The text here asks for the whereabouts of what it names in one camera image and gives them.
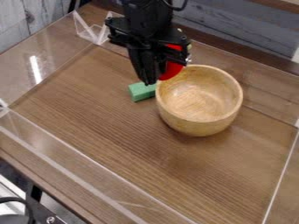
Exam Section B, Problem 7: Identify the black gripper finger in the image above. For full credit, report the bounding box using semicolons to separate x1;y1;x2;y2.
128;49;156;86
154;53;167;80

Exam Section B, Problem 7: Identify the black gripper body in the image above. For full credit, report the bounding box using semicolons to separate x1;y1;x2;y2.
106;3;191;66

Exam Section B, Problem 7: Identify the red felt strawberry toy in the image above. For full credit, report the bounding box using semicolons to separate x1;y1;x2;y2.
159;44;183;81

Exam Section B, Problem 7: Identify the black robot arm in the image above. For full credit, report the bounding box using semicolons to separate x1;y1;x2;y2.
106;0;191;85

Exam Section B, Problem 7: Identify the green foam block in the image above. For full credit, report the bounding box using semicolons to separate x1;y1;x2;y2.
128;82;156;102

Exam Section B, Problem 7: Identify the wooden bowl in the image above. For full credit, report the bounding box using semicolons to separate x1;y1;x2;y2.
155;65;245;137

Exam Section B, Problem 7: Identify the clear acrylic corner bracket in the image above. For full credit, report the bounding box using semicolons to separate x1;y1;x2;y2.
72;11;110;46

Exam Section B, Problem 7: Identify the black cable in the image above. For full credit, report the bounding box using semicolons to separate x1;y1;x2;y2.
0;196;36;224

